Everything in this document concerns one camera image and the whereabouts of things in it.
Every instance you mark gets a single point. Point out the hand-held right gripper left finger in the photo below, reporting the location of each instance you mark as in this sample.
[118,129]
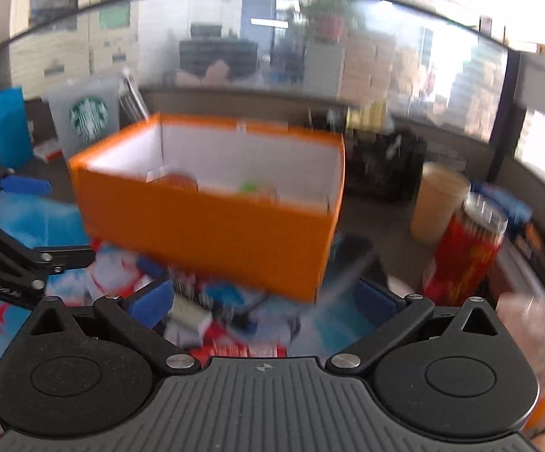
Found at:
[152,303]

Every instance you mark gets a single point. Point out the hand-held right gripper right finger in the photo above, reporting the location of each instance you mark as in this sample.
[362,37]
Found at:
[378,302]

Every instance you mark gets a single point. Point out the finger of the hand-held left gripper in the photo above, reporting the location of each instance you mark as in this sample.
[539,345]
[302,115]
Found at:
[13,256]
[23,184]

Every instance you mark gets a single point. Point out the orange cardboard box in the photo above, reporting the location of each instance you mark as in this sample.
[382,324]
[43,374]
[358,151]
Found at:
[206,235]

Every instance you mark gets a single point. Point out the white red small packet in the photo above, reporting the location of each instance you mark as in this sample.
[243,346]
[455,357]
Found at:
[49,150]

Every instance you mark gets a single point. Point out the printed blue red desk mat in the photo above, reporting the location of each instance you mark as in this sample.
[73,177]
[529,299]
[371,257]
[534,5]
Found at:
[56,226]

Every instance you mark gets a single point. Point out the clear plastic cup green logo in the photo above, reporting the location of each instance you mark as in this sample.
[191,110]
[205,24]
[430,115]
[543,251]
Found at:
[86,113]

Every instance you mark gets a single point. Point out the white blue packet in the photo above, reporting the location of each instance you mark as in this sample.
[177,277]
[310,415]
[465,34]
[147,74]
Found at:
[249,313]

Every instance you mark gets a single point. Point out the red printed packet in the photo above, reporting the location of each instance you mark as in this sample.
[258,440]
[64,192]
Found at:
[239,350]

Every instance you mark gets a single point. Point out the red drink can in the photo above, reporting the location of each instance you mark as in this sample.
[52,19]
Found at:
[467,254]

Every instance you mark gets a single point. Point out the beige paper cup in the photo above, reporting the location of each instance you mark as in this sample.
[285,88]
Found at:
[437,202]

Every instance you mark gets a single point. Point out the black desk organiser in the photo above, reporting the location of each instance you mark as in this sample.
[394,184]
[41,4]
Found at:
[385,165]

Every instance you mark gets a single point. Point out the pale blurred bag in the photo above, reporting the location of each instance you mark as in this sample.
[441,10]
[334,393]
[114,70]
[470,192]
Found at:
[536,334]

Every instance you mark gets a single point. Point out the yellow packets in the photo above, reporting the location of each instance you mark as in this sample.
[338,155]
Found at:
[366,117]

